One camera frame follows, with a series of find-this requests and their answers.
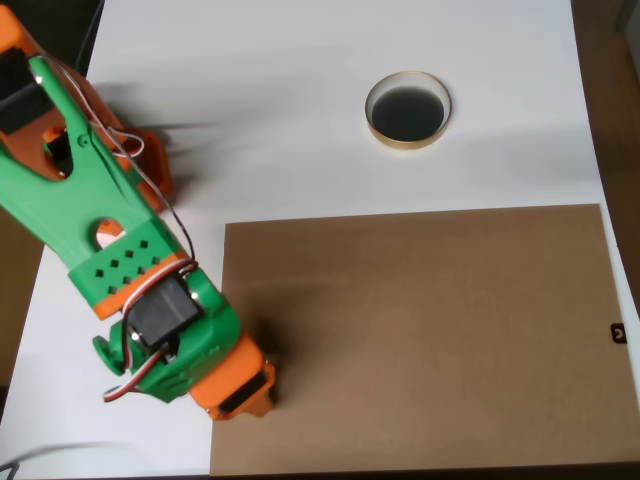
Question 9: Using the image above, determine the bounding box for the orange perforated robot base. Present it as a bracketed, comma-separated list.
[117, 127, 175, 214]

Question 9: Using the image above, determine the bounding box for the round dish gold rim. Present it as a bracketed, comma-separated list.
[364, 69, 454, 154]

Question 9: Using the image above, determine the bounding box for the brown rectangular board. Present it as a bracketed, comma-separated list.
[208, 202, 640, 479]

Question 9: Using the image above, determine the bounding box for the thin white servo wire bundle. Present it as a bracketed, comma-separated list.
[34, 54, 201, 404]

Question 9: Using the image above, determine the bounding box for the dark floor cable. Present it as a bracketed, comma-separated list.
[0, 441, 124, 480]

